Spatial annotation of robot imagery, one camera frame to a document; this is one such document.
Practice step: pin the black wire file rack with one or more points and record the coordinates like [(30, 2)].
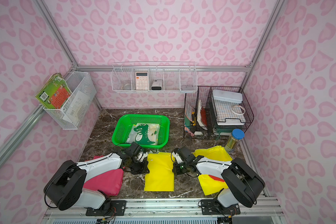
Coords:
[(197, 123)]

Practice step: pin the blue lid pencil jar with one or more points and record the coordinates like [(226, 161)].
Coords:
[(235, 137)]

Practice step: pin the white wire wall shelf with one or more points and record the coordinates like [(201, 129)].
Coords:
[(177, 77)]

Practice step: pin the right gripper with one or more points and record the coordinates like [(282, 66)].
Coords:
[(180, 169)]

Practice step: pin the white plastic box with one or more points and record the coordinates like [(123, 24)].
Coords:
[(227, 96)]

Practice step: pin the plain yellow raincoat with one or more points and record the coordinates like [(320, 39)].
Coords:
[(160, 177)]

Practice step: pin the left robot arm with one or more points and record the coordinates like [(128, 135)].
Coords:
[(66, 187)]

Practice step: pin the small grey device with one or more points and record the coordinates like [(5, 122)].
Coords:
[(157, 85)]

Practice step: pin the white dinosaur print raincoat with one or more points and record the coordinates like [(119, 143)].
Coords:
[(144, 134)]

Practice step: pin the white calculator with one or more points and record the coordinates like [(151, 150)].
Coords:
[(141, 81)]

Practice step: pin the green and red booklet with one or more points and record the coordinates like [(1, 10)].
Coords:
[(55, 92)]

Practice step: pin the green plastic basket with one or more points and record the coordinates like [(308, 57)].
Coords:
[(126, 122)]

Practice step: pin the white wire wall basket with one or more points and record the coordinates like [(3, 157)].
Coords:
[(71, 114)]

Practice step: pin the yellow duck face raincoat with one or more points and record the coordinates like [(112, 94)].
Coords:
[(214, 162)]

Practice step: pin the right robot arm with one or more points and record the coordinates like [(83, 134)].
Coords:
[(244, 184)]

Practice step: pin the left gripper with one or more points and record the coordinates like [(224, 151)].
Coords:
[(141, 165)]

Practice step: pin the pink raincoat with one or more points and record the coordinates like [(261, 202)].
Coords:
[(104, 174)]

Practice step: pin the black wire tray stack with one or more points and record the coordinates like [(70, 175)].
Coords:
[(226, 116)]

